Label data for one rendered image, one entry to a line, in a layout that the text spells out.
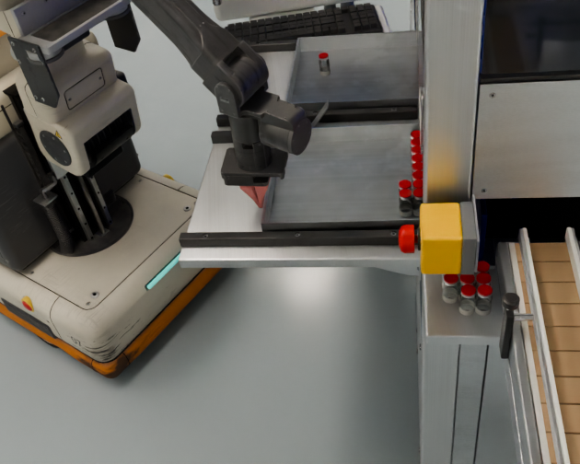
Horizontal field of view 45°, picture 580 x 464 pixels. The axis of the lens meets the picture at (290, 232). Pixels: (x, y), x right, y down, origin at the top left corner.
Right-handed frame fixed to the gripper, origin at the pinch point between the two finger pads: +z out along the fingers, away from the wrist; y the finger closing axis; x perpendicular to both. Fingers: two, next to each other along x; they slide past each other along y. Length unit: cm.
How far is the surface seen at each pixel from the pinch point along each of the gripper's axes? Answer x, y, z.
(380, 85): 38.4, 19.3, 2.1
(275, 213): -0.1, 2.3, 2.5
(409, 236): -18.8, 24.6, -11.6
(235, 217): -0.9, -4.7, 3.0
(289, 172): 10.7, 3.5, 2.5
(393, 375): 26, 24, 90
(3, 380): 20, -94, 95
